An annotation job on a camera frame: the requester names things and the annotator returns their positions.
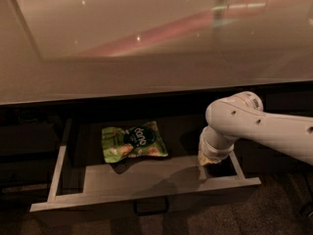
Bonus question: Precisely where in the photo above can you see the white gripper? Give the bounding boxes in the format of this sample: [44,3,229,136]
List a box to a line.
[198,126,236,166]

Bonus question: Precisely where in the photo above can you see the dark drawer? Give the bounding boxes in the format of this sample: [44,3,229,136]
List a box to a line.
[0,122,60,156]
[30,115,260,226]
[0,160,56,188]

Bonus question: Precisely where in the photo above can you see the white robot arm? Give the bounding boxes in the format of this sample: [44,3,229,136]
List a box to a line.
[198,91,313,166]

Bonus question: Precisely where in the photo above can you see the green snack bag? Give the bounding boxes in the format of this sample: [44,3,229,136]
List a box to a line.
[101,121,168,164]

